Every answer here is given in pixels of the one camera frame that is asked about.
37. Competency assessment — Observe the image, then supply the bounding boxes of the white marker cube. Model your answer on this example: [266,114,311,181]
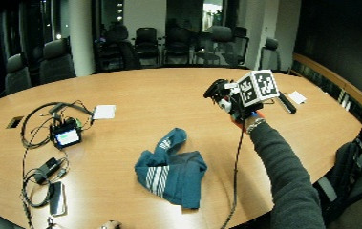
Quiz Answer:
[236,69,282,109]

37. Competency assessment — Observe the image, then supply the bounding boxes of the row of black office chairs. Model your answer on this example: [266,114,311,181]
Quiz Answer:
[98,21,252,71]

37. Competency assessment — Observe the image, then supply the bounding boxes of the grey office chair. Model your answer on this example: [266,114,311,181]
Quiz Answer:
[259,37,283,73]
[39,37,78,85]
[5,52,35,95]

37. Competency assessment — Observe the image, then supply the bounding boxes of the black remote control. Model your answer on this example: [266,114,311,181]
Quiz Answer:
[276,91,298,115]

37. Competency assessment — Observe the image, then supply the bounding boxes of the small white card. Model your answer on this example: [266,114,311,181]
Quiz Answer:
[288,90,308,105]

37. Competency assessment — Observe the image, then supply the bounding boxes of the white paper sheet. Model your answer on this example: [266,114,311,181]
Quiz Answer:
[91,104,119,121]

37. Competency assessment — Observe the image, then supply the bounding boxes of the teal striped garment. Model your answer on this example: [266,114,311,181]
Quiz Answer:
[134,127,210,210]

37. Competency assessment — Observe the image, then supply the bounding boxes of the small black screen device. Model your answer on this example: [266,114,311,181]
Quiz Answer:
[48,117,84,150]

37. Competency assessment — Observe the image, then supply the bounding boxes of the black power adapter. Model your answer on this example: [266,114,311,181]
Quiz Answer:
[34,156,64,185]

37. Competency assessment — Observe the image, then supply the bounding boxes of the table socket hatch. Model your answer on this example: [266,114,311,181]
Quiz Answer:
[6,115,26,130]

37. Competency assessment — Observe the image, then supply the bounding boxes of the small round beige object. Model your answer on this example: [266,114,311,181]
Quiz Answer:
[100,219,124,229]

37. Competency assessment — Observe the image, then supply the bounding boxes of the black smartphone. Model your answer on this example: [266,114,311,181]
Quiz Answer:
[47,180,70,218]

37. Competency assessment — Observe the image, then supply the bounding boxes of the silver bead bracelet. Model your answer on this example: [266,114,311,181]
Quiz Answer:
[246,117,267,135]

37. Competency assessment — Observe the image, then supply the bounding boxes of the black glove cable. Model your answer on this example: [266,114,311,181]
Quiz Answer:
[219,121,247,229]

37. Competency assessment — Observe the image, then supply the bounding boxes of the wooden wall ledge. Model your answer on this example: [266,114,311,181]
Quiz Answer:
[292,52,362,119]

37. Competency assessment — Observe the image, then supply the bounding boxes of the black looped cable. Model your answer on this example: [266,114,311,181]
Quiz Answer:
[19,100,98,151]

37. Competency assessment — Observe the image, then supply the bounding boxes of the black adapter cable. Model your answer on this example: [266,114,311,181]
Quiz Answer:
[19,149,71,229]

